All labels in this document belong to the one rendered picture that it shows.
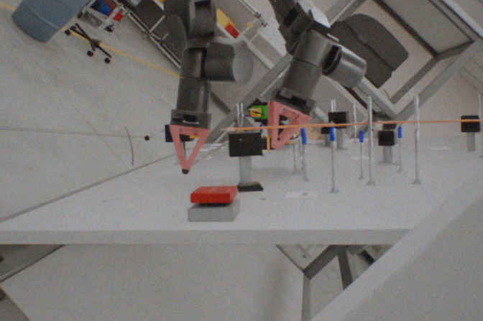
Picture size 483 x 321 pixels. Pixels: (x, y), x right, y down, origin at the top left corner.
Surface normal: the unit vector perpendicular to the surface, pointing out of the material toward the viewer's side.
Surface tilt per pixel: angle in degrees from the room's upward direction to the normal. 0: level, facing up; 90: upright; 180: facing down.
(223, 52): 123
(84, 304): 0
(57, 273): 0
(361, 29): 90
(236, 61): 56
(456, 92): 90
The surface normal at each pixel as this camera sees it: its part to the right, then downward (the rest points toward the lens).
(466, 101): -0.25, -0.03
